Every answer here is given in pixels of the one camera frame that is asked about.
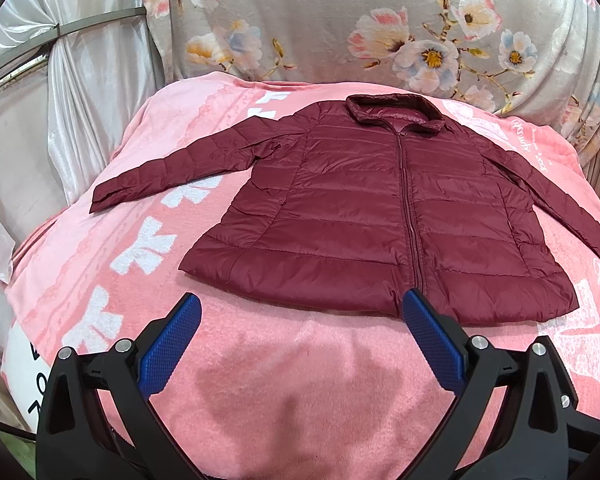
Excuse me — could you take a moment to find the maroon quilted down jacket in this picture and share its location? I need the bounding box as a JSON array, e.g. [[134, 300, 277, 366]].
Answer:
[[91, 93, 600, 326]]

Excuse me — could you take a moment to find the pink fleece blanket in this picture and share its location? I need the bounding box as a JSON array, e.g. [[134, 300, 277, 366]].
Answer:
[[3, 73, 600, 479]]

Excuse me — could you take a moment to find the grey floral bed sheet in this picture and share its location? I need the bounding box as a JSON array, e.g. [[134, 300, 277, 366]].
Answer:
[[144, 0, 600, 185]]

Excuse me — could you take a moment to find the silver satin curtain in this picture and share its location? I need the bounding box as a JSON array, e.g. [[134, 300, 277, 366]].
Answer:
[[0, 0, 167, 361]]

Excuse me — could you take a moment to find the grey curtain tieback band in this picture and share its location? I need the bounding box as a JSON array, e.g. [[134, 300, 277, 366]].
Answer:
[[0, 6, 146, 70]]

